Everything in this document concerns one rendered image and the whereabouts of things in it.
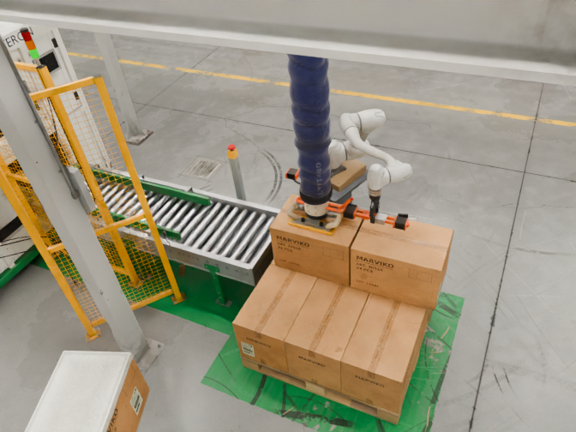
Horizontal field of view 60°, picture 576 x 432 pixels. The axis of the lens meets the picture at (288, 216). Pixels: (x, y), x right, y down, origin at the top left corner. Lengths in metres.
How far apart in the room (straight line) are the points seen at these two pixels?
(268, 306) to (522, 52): 3.15
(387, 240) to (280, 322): 0.92
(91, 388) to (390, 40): 2.61
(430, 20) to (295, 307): 3.08
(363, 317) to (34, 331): 2.81
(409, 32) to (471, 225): 4.46
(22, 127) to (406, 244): 2.36
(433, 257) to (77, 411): 2.24
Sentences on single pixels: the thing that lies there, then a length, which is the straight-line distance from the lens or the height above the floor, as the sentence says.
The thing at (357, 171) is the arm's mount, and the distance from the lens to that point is 4.24.
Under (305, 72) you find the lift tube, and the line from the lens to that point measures 2.85.
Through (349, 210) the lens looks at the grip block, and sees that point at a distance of 3.44.
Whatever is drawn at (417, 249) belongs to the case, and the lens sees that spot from 3.41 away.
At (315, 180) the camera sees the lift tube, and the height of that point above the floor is 1.36.
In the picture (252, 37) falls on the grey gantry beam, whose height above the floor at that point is 3.11.
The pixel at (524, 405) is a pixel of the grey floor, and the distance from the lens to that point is 3.98.
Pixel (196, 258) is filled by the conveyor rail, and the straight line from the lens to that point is 4.08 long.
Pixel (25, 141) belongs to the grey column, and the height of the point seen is 2.07.
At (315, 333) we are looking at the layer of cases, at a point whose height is 0.54.
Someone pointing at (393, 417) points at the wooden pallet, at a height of 0.08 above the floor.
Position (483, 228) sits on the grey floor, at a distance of 5.05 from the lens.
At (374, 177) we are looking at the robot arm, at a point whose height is 1.44.
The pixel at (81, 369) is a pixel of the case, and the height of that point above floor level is 1.02.
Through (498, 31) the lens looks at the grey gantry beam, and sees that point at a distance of 0.63.
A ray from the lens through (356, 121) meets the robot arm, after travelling 3.55.
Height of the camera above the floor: 3.36
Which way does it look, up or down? 41 degrees down
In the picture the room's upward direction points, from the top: 7 degrees counter-clockwise
